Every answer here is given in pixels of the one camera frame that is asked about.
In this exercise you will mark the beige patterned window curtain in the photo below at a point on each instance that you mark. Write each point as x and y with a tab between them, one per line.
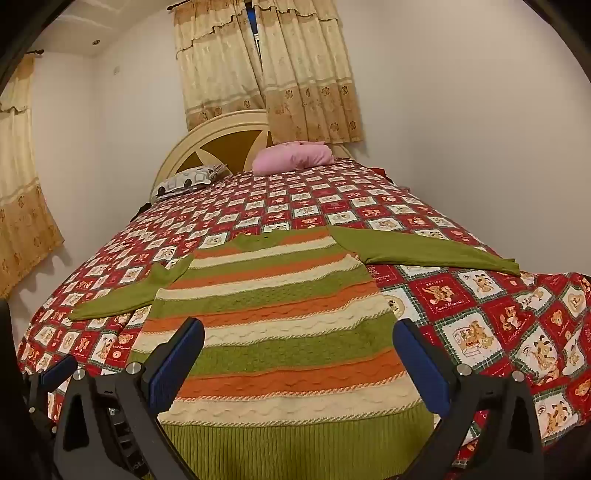
309	74
217	69

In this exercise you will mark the green orange cream striped sweater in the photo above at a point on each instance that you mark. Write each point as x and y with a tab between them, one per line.
286	323

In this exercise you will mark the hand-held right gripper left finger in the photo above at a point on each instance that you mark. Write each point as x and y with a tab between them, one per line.
178	364

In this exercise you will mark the pink pillow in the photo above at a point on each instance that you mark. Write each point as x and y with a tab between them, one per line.
293	156

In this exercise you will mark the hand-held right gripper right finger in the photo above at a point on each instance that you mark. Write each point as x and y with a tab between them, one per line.
422	369

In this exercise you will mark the cream and brown headboard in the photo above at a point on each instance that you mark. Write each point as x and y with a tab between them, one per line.
217	127

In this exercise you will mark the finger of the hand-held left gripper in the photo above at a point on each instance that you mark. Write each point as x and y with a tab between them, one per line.
54	373

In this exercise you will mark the red patchwork printed bedspread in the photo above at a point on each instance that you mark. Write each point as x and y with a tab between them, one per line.
485	304

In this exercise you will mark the beige patterned side curtain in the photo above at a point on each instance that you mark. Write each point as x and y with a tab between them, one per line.
21	184

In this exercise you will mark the white grey patterned pillow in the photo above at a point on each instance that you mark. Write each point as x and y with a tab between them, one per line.
189	180

